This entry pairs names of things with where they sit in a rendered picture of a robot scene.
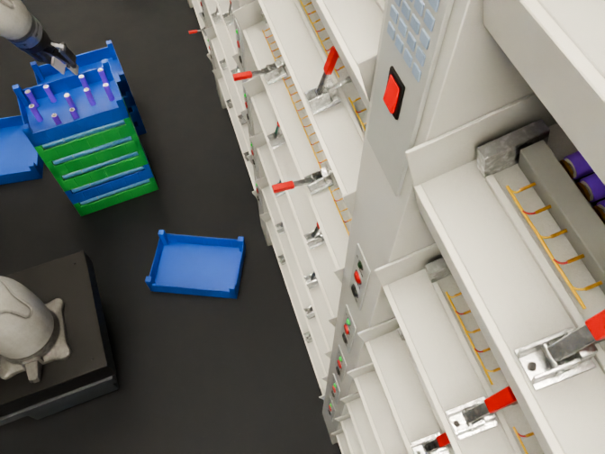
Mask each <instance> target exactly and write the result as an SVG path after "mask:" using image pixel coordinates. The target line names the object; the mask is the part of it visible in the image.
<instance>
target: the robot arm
mask: <svg viewBox="0 0 605 454"><path fill-rule="evenodd" d="M0 36H2V37H4V38H5V39H7V40H8V41H10V42H11V43H12V44H13V45H14V46H16V47H18V49H19V50H22V51H24V52H26V53H27V54H28V55H30V56H31V57H33V58H34V59H36V60H37V61H39V62H40V63H43V61H44V62H45V63H46V64H50V65H51V66H52V67H54V68H55V69H56V70H57V71H59V72H60V73H61V74H62V75H64V74H65V68H66V67H67V68H68V69H69V70H70V71H71V72H73V73H74V74H75V75H76V76H77V75H78V70H79V66H78V64H77V63H76V60H77V56H76V55H75V54H74V53H73V52H72V51H71V50H70V49H69V48H68V47H67V44H66V43H65V42H61V43H60V44H57V43H55V41H53V40H51V39H50V38H49V35H48V34H47V33H46V31H45V30H44V29H43V28H42V26H41V23H40V22H39V21H38V20H37V19H36V18H35V17H34V16H33V15H32V14H31V13H30V12H29V11H28V10H27V8H26V6H25V5H24V4H23V2H22V1H21V0H0ZM61 61H62V62H63V63H62V62H61ZM64 63H65V64H64ZM64 307H65V302H64V301H63V300H62V299H60V298H56V299H54V300H52V301H51V302H49V303H47V304H44V303H43V302H42V301H41V300H40V298H38V297H37V296H36V295H35V294H34V293H33V292H32V291H30V290H29V289H28V288H27V287H25V286H24V285H22V284H21V283H19V282H17V281H15V280H13V279H11V278H9V277H1V276H0V377H1V378H2V379H4V380H6V379H9V378H11V377H13V376H14V375H16V374H18V373H21V372H23V371H26V373H27V376H28V378H29V381H30V382H31V383H37V382H40V381H41V371H42V365H44V364H47V363H50V362H52V361H55V360H64V359H68V358H69V357H70V356H71V353H72V352H71V349H70V347H69V346H68V339H67V332H66V325H65V319H64Z"/></svg>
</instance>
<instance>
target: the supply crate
mask: <svg viewBox="0 0 605 454"><path fill-rule="evenodd" d="M101 61H102V64H103V65H102V66H101V67H99V68H103V69H104V73H105V75H106V77H107V79H108V82H109V86H110V88H111V90H112V92H113V96H114V100H113V101H109V99H108V96H107V94H106V93H105V90H104V87H103V81H102V79H101V78H100V75H99V73H98V71H97V70H98V69H99V68H93V69H89V70H87V71H83V72H80V73H78V75H77V76H76V75H75V74H74V75H71V76H67V77H62V78H59V79H55V80H52V81H49V82H46V83H43V84H39V85H37V86H31V87H27V88H25V89H21V88H20V86H19V85H18V84H17V85H13V86H12V87H13V91H14V92H15V94H16V96H17V100H18V104H19V108H20V112H21V116H22V119H23V125H22V130H23V132H24V134H25V135H26V137H27V138H28V140H29V141H30V142H31V144H32V146H33V147H37V146H40V145H42V144H45V143H49V142H52V141H56V140H59V139H62V138H66V137H68V136H71V135H74V134H77V133H80V132H85V131H88V130H91V129H94V128H97V127H100V126H103V125H106V124H108V123H114V122H117V121H120V120H122V119H125V118H129V117H130V116H129V114H128V111H127V109H126V106H125V103H124V102H123V99H122V95H121V92H120V90H119V87H118V85H117V83H116V80H115V77H114V75H113V72H112V69H111V67H110V64H109V62H108V59H102V60H101ZM79 75H84V76H85V78H86V81H87V84H88V85H89V87H90V89H91V94H92V96H93V98H94V100H95V102H96V104H95V105H90V104H89V101H88V99H87V97H86V94H85V92H84V88H83V86H82V84H81V82H80V80H79V78H78V76H79ZM44 85H49V86H50V89H51V91H52V93H53V94H54V96H55V97H56V99H57V102H55V103H52V102H51V101H50V99H49V97H48V95H47V94H46V92H45V90H44V88H43V86H44ZM28 89H29V90H31V91H32V93H33V95H34V97H35V98H36V100H37V102H38V103H39V105H40V106H39V107H37V110H38V111H39V113H40V114H41V117H42V118H43V121H42V122H40V123H39V122H38V121H37V120H36V118H35V117H34V115H33V114H32V111H31V110H30V108H29V105H30V104H31V101H30V100H29V98H28V97H27V95H26V94H25V91H26V90H28ZM64 94H70V95H71V97H72V99H73V101H74V103H75V105H76V107H77V113H78V115H79V117H80V118H78V119H75V120H74V118H73V117H72V115H71V113H70V111H69V109H70V107H69V105H68V102H67V100H66V98H65V97H64ZM52 114H57V115H58V117H59V119H60V120H61V122H62V123H61V124H58V125H56V124H55V123H54V121H53V119H52V117H51V115H52Z"/></svg>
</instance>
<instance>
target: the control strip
mask: <svg viewBox="0 0 605 454"><path fill-rule="evenodd" d="M454 1H455V0H388V5H387V11H386V16H385V22H384V33H383V38H382V45H381V50H380V56H379V62H378V68H377V73H376V79H375V90H374V95H373V102H372V107H371V113H370V119H369V124H368V130H367V135H366V138H367V140H368V142H369V144H370V146H371V148H372V150H373V152H374V154H375V156H376V158H377V160H378V162H379V164H380V166H381V168H382V170H383V172H384V174H385V176H386V178H387V180H388V182H389V184H390V186H391V188H392V190H393V192H394V194H395V196H399V195H400V193H401V190H402V184H403V180H404V178H405V174H406V171H407V167H408V162H407V159H406V154H405V151H406V150H410V149H412V148H413V145H414V142H415V139H416V136H417V132H418V129H419V126H420V120H421V116H422V114H423V110H424V107H425V103H426V100H427V97H428V93H429V88H430V85H431V81H432V78H433V75H434V71H435V68H436V65H437V62H438V56H439V53H440V49H441V46H442V42H443V40H444V36H445V33H446V29H447V24H448V20H449V17H450V14H451V11H452V7H453V4H454Z"/></svg>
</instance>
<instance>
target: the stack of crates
mask: <svg viewBox="0 0 605 454"><path fill-rule="evenodd" d="M106 44H107V46H108V47H104V48H101V49H98V50H92V51H89V52H86V53H82V54H79V55H76V56H77V60H76V63H77V64H78V66H79V70H78V73H80V72H83V71H87V70H89V69H93V68H99V67H101V66H102V65H103V64H102V61H101V60H102V59H108V62H109V64H110V67H111V69H112V72H113V75H114V77H115V80H116V82H117V85H118V87H119V88H120V91H121V93H122V97H123V100H124V102H125V104H126V106H127V109H128V111H129V114H130V116H131V119H132V122H133V124H134V126H135V129H136V131H137V133H138V135H141V134H144V133H147V132H146V130H145V127H144V124H143V122H142V120H141V118H140V113H139V111H138V108H137V105H136V104H135V101H134V99H133V96H132V93H131V90H130V88H129V85H128V82H127V80H126V77H125V75H124V73H123V70H122V66H121V64H120V61H119V60H118V57H117V54H116V52H115V49H114V47H113V44H112V41H111V40H109V41H107V42H106ZM30 63H31V67H32V69H33V71H34V75H35V77H36V81H37V85H39V84H43V83H46V82H49V81H52V80H55V79H59V78H62V77H67V76H71V75H74V73H73V72H71V71H70V70H69V69H68V68H67V67H66V68H65V74H64V75H62V74H61V73H60V72H59V71H57V70H56V69H55V68H54V67H52V66H51V65H50V64H44V65H40V66H38V65H37V63H36V61H33V62H30Z"/></svg>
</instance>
